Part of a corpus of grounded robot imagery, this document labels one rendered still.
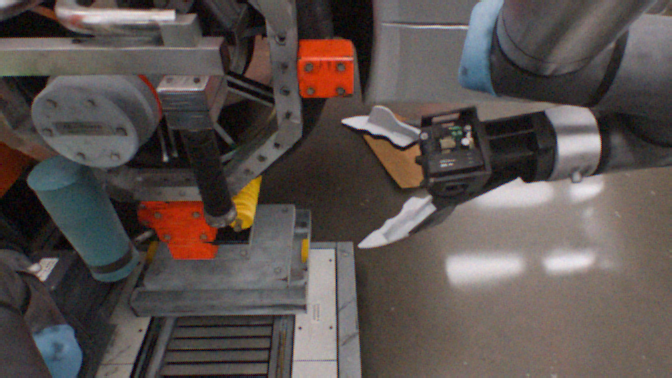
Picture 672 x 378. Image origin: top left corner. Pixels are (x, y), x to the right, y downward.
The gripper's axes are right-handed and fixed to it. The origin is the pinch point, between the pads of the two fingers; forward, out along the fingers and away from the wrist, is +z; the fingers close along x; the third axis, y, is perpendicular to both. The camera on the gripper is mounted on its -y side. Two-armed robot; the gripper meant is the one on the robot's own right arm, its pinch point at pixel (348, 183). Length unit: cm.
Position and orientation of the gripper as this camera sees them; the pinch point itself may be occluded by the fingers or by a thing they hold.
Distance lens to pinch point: 45.1
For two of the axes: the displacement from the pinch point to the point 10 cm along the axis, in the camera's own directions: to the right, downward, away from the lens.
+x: 1.1, 9.5, -3.0
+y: -1.6, -2.8, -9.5
